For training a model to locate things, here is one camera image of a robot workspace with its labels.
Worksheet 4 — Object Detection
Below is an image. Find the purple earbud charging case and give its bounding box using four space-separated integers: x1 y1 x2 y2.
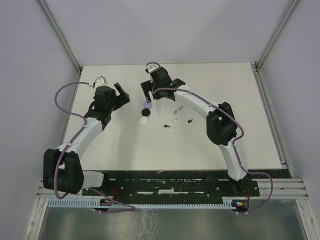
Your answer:
143 101 153 109

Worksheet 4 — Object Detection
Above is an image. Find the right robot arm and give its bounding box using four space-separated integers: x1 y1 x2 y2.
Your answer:
140 62 251 196

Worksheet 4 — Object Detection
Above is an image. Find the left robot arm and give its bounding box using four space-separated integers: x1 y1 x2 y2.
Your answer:
43 77 130 200

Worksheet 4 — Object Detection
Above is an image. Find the black earbud charging case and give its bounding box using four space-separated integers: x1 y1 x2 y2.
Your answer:
141 108 151 117

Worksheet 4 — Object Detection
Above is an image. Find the white earbud charging case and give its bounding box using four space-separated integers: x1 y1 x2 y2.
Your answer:
139 116 149 125

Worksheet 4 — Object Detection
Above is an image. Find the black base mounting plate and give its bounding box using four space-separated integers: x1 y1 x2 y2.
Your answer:
82 178 260 201

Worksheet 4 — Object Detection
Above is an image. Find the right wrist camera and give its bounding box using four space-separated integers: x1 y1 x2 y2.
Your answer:
145 62 161 74

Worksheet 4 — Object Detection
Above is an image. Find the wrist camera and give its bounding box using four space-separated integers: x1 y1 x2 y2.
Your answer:
93 76 107 89
145 62 161 74

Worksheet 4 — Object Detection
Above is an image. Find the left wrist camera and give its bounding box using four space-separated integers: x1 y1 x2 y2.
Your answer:
93 76 107 89

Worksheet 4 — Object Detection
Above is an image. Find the right aluminium frame post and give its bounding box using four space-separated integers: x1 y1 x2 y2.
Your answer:
253 0 301 72

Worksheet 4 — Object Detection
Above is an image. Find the aluminium frame post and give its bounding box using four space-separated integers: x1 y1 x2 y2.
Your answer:
36 0 82 73
253 0 301 72

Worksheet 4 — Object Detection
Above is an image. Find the left aluminium frame post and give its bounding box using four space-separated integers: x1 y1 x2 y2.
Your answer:
36 0 82 73

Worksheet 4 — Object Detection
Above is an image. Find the white slotted cable duct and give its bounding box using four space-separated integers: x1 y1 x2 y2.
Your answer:
46 197 238 208

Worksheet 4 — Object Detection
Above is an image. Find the aluminium frame rail front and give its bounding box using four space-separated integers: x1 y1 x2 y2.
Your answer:
36 179 308 199

